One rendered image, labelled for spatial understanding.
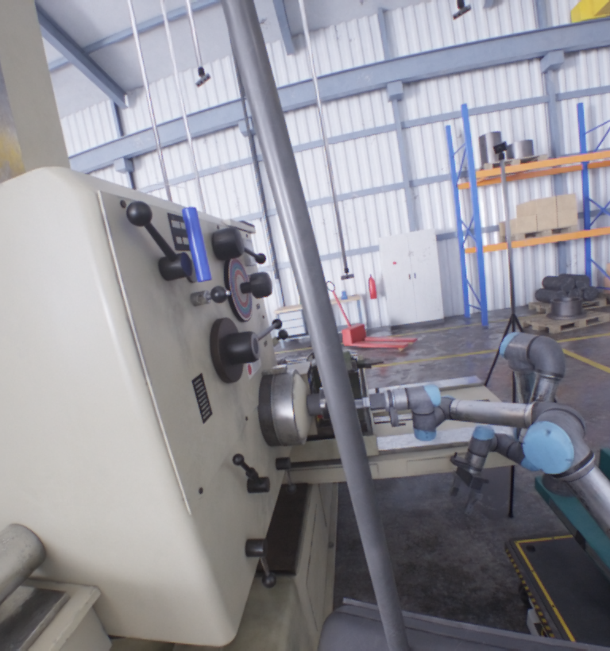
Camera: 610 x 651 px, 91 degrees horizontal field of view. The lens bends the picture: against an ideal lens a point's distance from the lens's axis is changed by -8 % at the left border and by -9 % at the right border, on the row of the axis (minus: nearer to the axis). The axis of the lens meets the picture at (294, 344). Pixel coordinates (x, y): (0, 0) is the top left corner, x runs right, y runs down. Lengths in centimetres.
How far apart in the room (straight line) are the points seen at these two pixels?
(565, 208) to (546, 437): 746
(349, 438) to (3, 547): 69
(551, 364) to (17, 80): 205
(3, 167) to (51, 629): 119
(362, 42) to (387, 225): 411
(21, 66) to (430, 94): 844
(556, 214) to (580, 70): 367
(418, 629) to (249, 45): 54
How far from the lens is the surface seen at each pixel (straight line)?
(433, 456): 181
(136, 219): 51
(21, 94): 158
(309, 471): 182
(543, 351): 141
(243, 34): 26
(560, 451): 100
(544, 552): 196
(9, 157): 139
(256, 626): 138
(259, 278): 86
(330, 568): 220
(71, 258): 53
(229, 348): 71
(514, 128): 960
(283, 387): 93
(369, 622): 47
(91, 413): 57
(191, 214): 59
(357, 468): 26
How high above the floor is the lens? 169
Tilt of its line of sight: 12 degrees down
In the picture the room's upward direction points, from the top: 11 degrees counter-clockwise
